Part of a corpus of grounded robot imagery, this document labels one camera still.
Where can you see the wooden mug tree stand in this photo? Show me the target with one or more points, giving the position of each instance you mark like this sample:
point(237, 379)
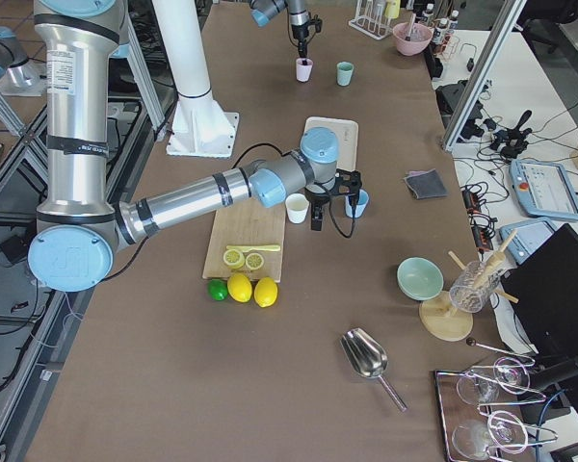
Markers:
point(445, 321)

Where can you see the green plastic cup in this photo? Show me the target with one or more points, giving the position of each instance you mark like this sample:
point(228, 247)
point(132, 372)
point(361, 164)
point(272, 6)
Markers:
point(344, 73)

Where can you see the teach pendant tablet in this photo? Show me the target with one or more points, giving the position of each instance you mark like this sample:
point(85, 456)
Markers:
point(543, 189)

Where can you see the pink bowl with ice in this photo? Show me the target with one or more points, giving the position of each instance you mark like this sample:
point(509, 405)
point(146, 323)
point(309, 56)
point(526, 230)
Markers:
point(414, 42)

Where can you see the green bowl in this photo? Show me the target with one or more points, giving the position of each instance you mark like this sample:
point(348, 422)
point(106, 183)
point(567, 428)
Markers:
point(419, 278)

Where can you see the yellow plastic cup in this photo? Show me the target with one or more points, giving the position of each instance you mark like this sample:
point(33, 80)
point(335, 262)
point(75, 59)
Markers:
point(392, 10)

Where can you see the wine glass rack tray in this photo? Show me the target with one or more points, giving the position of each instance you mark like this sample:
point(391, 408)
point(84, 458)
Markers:
point(480, 411)

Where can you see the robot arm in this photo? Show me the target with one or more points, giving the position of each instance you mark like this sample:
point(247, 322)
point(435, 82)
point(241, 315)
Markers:
point(79, 231)
point(263, 11)

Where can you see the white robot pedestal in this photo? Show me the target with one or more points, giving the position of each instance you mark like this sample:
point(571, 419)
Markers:
point(200, 126)

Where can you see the wooden cutting board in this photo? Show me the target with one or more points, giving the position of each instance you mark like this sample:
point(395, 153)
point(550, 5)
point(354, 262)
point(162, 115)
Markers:
point(244, 223)

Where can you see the clear textured glass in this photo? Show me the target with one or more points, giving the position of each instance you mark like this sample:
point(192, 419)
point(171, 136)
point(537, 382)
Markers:
point(473, 288)

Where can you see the yellow lemon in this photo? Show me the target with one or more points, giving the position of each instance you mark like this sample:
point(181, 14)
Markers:
point(266, 292)
point(239, 287)

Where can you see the cream rabbit tray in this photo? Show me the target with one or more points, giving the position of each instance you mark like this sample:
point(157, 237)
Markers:
point(346, 132)

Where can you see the blue plastic cup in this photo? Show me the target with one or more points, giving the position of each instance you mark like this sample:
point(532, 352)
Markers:
point(357, 204)

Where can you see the yellow plastic knife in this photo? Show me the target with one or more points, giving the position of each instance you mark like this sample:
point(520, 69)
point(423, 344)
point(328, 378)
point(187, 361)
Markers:
point(250, 248)

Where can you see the metal muddler stick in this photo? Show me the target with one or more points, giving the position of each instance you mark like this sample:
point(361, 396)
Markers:
point(410, 27)

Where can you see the pink plastic cup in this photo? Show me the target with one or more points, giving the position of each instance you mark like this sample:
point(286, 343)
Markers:
point(303, 69)

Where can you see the white wire cup rack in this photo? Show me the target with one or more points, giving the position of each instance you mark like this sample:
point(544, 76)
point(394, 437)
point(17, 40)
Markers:
point(369, 19)

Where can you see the grey folded cloth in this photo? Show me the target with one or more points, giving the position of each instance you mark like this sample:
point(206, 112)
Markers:
point(425, 184)

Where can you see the lemon half slice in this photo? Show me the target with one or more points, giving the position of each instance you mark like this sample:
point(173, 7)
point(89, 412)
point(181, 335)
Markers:
point(254, 261)
point(234, 258)

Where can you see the cream plastic cup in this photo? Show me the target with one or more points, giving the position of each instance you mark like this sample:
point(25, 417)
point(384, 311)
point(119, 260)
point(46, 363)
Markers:
point(296, 207)

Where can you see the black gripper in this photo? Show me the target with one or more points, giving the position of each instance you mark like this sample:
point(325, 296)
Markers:
point(316, 198)
point(301, 32)

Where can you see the metal scoop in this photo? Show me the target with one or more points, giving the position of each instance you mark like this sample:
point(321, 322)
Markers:
point(369, 359)

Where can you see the green lime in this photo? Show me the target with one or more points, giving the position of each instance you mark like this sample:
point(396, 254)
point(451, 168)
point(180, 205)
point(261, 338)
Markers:
point(217, 289)

